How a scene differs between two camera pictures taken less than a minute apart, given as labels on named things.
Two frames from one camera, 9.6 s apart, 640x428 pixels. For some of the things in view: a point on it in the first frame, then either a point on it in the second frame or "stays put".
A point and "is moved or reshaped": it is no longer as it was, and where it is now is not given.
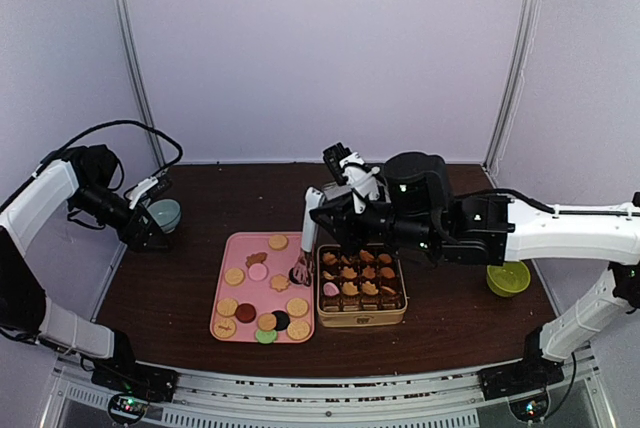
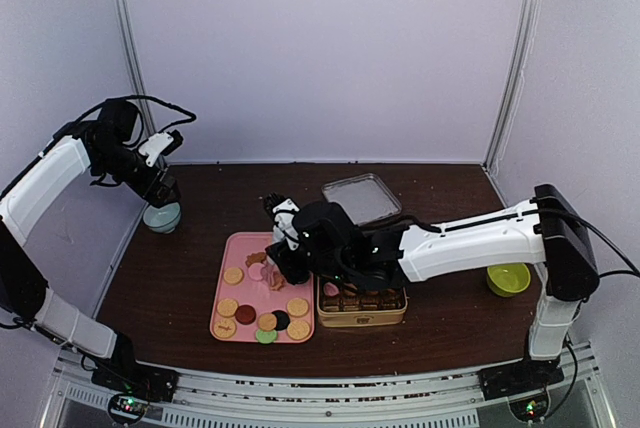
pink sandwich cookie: [330, 289] stays put
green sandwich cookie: [266, 336] stays put
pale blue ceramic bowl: [166, 213] stays put
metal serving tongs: [304, 270] is moved or reshaped
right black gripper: [338, 210] -> [278, 253]
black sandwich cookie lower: [282, 320] stays put
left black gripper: [136, 240] -> [156, 198]
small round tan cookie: [267, 321] stays put
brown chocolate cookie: [246, 312] stays put
